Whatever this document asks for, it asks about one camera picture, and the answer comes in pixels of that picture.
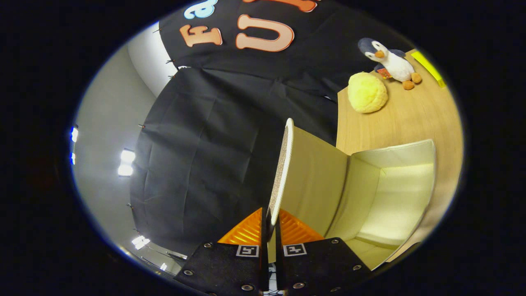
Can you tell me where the yellow book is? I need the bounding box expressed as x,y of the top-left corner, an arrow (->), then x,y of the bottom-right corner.
411,51 -> 446,88

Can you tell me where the yellow round plush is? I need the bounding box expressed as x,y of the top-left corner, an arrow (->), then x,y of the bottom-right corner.
348,72 -> 388,113

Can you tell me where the beige fabric storage box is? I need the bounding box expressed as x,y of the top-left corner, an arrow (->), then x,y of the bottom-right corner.
265,118 -> 436,271

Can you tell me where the penguin plush toy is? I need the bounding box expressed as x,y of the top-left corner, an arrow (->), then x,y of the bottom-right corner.
358,38 -> 422,90

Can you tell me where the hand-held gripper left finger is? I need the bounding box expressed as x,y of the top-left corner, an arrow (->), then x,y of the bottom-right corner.
175,208 -> 270,296

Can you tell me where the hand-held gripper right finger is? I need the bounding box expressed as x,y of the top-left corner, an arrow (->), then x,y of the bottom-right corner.
275,209 -> 372,296

